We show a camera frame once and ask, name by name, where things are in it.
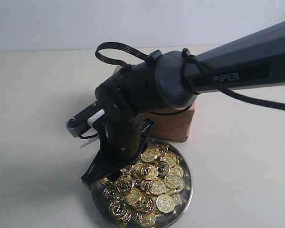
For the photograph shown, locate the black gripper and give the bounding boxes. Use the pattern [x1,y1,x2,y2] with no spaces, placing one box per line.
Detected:
[81,114,154,189]

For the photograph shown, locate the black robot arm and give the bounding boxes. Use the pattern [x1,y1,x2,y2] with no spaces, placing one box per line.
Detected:
[81,21,285,187]

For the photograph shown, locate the brown cardboard slot box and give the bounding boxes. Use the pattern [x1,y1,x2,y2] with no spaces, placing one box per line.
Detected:
[123,69,195,142]

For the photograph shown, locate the gold coin front left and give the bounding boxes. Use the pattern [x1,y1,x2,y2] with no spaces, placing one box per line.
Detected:
[109,200,132,222]

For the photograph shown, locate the gold coin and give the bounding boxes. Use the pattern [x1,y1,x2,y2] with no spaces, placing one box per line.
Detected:
[164,173,182,189]
[137,164,158,181]
[156,194,175,213]
[141,147,160,163]
[109,200,132,222]
[136,212,156,228]

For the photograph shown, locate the gold coin back centre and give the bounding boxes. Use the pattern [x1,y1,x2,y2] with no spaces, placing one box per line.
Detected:
[141,147,160,163]

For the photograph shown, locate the round steel plate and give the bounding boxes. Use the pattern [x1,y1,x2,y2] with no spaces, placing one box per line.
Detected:
[90,138,193,228]

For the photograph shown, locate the gold coin bottom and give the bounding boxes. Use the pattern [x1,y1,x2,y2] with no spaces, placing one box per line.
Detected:
[136,212,156,228]

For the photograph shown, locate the gold coin front right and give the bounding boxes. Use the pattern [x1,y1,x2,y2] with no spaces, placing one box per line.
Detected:
[156,194,175,213]

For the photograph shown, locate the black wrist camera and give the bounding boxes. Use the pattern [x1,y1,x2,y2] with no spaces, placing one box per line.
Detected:
[66,101,104,139]

